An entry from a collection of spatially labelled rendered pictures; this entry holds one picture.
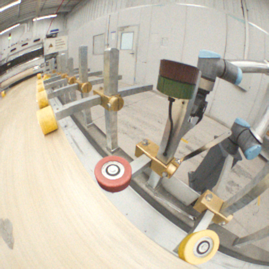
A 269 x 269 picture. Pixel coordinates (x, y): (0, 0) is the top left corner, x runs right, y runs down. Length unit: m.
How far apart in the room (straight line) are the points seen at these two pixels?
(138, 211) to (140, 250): 0.32
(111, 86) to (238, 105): 2.84
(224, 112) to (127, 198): 2.83
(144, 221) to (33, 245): 0.40
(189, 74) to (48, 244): 0.35
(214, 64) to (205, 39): 2.57
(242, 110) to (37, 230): 3.17
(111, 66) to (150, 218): 0.56
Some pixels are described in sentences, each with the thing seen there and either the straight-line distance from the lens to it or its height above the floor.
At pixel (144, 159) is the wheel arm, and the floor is 0.86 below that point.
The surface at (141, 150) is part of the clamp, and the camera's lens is 0.35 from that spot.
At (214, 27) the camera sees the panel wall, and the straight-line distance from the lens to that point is 3.14.
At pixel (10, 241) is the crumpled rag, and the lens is 0.33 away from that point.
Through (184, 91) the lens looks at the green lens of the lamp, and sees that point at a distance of 0.17.
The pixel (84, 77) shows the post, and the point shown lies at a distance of 0.62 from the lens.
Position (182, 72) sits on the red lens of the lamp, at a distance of 0.16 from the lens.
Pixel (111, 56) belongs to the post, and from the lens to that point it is 0.38.
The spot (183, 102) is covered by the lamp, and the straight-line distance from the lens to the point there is 0.22.
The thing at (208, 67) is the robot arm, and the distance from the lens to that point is 0.48.
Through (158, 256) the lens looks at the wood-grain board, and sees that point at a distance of 0.23.
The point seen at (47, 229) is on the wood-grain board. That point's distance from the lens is 0.26.
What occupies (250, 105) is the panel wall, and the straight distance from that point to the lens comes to 3.06.
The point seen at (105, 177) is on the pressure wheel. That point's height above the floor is 0.91.
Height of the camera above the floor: 1.12
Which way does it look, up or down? 39 degrees down
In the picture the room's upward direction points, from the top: 6 degrees clockwise
